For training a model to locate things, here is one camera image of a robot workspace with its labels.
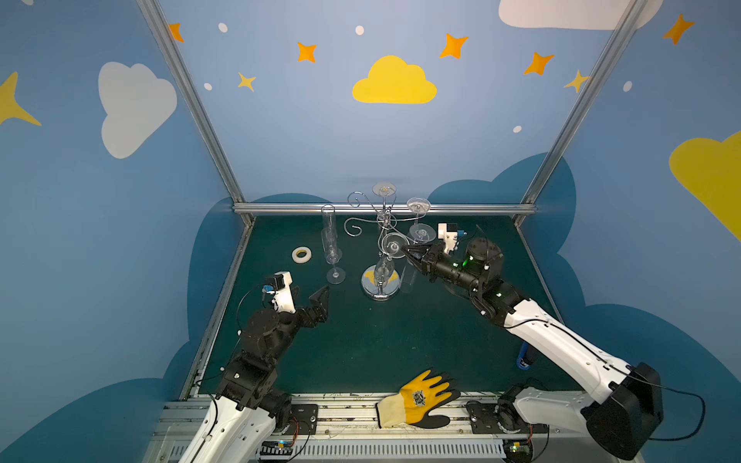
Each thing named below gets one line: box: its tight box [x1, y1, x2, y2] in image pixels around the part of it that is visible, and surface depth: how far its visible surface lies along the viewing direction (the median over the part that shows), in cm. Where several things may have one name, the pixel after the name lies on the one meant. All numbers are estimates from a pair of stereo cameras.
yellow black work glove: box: [375, 369, 462, 429], surface depth 77 cm
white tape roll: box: [291, 245, 313, 265], surface depth 110 cm
